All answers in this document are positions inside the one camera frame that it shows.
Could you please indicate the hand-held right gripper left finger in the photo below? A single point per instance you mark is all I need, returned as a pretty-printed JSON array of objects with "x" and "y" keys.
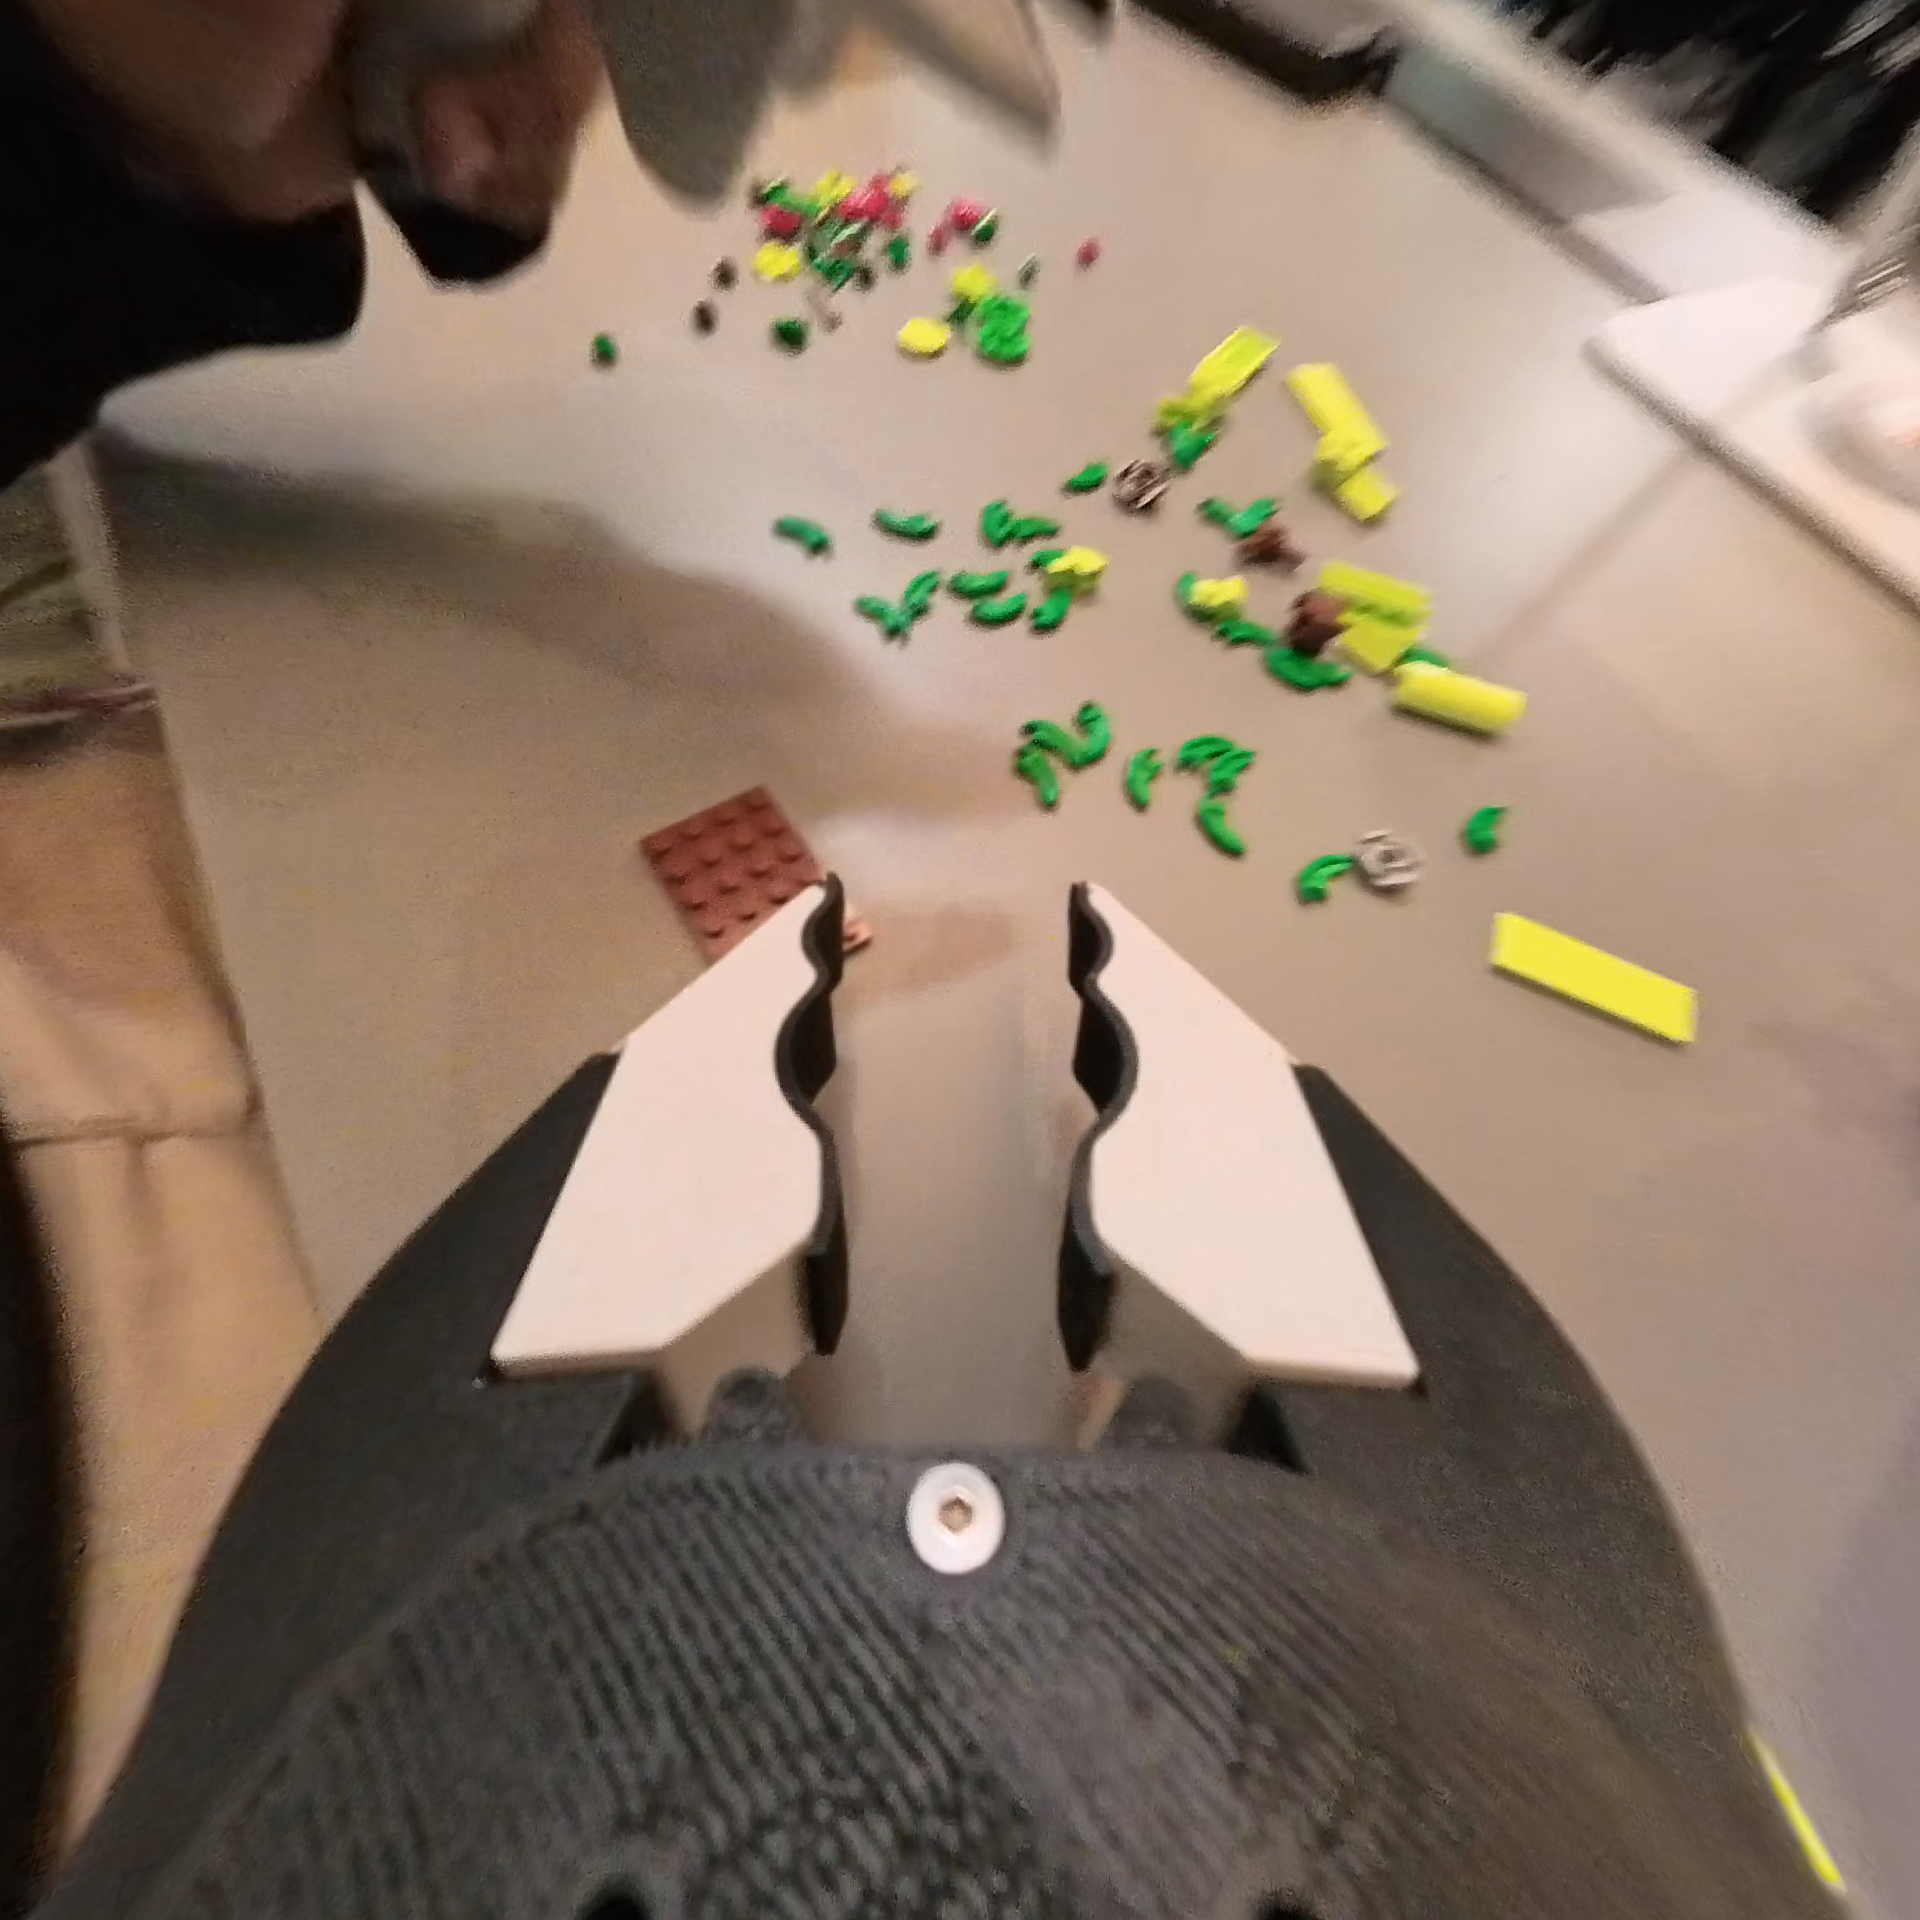
[{"x": 675, "y": 1169}]

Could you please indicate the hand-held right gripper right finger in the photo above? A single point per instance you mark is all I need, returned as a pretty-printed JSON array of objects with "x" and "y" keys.
[{"x": 1224, "y": 1185}]

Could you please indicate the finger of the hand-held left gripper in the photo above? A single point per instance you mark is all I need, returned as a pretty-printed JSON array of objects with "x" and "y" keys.
[{"x": 982, "y": 55}]

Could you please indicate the brown studded plate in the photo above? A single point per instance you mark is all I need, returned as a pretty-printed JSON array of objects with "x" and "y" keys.
[{"x": 729, "y": 864}]

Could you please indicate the person's left hand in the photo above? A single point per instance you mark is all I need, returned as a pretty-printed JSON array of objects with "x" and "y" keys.
[{"x": 504, "y": 127}]

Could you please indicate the pile of mixed small bricks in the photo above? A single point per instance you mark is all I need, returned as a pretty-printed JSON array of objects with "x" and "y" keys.
[{"x": 840, "y": 226}]

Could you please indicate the yellow round piece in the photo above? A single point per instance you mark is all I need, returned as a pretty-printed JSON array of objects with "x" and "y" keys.
[{"x": 923, "y": 338}]

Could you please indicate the grey round piece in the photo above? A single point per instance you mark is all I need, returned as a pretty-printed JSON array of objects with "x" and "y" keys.
[{"x": 1386, "y": 864}]

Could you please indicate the lime green brick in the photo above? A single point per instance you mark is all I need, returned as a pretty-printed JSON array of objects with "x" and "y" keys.
[{"x": 1224, "y": 374}]

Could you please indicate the yellow flat tile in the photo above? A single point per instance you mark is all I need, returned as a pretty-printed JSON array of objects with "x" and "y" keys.
[{"x": 1594, "y": 973}]

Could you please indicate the brown round brick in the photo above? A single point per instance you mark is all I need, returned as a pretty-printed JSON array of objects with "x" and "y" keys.
[
  {"x": 1139, "y": 485},
  {"x": 1316, "y": 622}
]

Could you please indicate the scattered green leaf pieces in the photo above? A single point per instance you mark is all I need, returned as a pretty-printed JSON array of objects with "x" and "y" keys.
[{"x": 909, "y": 525}]

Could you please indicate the yellow long brick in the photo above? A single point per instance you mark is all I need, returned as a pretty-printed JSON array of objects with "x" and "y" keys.
[{"x": 1331, "y": 409}]

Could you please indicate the small yellow piece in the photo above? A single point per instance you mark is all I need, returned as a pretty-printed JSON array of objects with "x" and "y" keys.
[
  {"x": 1079, "y": 568},
  {"x": 1220, "y": 594}
]

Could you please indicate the yellow rounded brick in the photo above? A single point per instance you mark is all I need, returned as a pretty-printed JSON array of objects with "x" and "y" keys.
[{"x": 1459, "y": 694}]

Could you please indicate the person's beige pants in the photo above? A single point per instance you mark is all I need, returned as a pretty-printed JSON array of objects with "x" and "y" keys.
[{"x": 120, "y": 1199}]

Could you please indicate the brown cross-shaped piece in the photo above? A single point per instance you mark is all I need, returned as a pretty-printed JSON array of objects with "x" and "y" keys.
[{"x": 1277, "y": 549}]

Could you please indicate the yellow short brick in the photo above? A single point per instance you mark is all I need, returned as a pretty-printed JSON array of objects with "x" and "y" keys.
[{"x": 1359, "y": 490}]

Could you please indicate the yellow sloped brick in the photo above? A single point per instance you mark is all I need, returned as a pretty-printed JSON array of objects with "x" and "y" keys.
[{"x": 1379, "y": 616}]

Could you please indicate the white panel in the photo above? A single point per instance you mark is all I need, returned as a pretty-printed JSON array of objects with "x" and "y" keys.
[{"x": 1727, "y": 388}]

